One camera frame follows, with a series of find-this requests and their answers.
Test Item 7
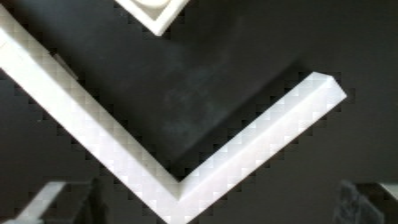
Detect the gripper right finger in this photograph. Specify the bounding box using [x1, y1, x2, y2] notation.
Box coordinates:
[336, 181, 398, 224]

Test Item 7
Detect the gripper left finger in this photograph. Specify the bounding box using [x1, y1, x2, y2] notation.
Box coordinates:
[5, 180, 96, 224]

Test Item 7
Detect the white square tabletop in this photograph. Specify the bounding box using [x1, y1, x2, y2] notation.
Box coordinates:
[116, 0, 190, 36]

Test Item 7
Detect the white U-shaped obstacle fence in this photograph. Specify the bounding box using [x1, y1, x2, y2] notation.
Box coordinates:
[0, 5, 347, 224]

